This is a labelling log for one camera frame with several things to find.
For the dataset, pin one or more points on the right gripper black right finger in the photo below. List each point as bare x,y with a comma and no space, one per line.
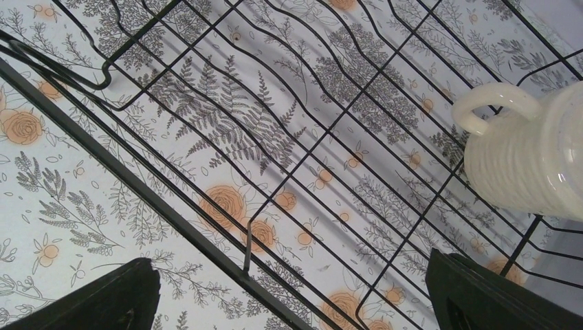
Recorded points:
466,295

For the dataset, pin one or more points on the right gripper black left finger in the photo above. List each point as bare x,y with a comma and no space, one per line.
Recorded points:
125,298

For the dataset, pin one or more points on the cream ribbed mug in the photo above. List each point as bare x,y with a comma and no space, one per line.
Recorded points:
524,153

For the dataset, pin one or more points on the floral table mat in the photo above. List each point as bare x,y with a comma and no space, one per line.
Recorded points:
136,182

